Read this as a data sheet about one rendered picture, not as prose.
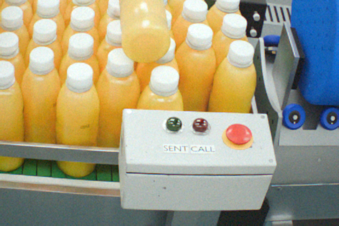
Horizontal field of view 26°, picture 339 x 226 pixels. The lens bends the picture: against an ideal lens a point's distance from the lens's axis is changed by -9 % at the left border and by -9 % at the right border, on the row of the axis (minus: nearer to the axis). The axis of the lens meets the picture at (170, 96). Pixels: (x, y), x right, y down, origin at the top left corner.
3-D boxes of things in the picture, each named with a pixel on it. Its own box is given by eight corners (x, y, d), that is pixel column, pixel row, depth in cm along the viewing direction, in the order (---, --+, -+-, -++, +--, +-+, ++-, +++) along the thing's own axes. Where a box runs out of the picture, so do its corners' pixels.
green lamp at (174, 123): (182, 132, 103) (183, 126, 102) (165, 132, 102) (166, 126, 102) (181, 121, 104) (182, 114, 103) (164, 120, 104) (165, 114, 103)
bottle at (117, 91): (113, 171, 123) (121, 86, 111) (82, 148, 126) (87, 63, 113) (141, 151, 127) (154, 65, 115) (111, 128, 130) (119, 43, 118)
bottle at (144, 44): (171, 25, 108) (159, -40, 121) (120, 29, 108) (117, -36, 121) (171, 63, 113) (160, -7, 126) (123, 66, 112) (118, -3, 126)
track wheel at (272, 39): (287, 44, 141) (287, 34, 141) (266, 42, 140) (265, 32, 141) (281, 49, 145) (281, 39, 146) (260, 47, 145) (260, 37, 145)
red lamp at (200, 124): (209, 134, 103) (210, 127, 102) (192, 133, 103) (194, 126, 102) (207, 122, 105) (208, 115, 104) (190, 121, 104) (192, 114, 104)
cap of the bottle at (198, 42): (203, 29, 123) (205, 20, 122) (215, 44, 121) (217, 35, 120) (181, 34, 122) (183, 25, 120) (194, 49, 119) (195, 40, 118)
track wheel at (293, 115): (307, 104, 127) (304, 103, 129) (284, 103, 127) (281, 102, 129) (306, 130, 128) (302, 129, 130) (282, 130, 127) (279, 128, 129)
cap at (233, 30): (246, 37, 123) (247, 28, 122) (223, 34, 123) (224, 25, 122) (244, 23, 126) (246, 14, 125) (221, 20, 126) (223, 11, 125)
